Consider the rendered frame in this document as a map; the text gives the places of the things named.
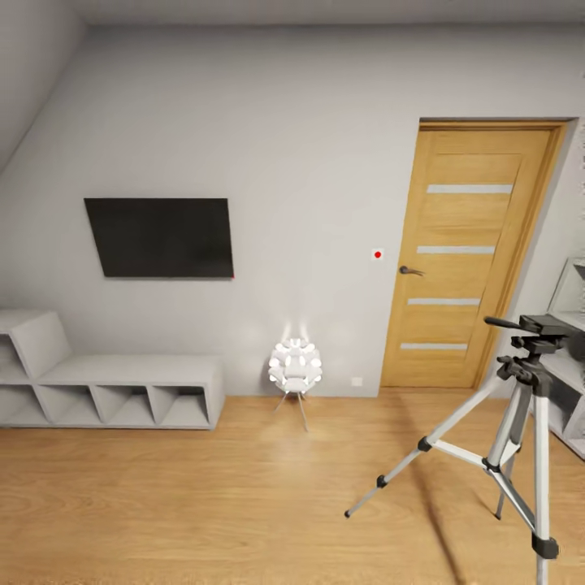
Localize camera tripod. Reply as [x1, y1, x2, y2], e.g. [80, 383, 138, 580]
[344, 313, 576, 585]

